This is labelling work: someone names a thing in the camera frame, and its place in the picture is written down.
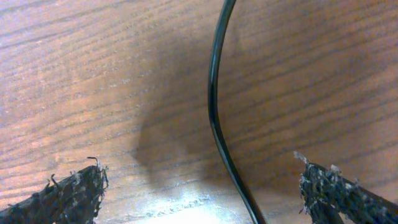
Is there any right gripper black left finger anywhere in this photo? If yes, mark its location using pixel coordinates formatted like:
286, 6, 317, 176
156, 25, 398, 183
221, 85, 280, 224
1, 160, 109, 224

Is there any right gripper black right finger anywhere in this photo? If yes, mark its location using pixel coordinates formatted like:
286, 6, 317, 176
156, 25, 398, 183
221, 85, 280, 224
294, 151, 397, 224

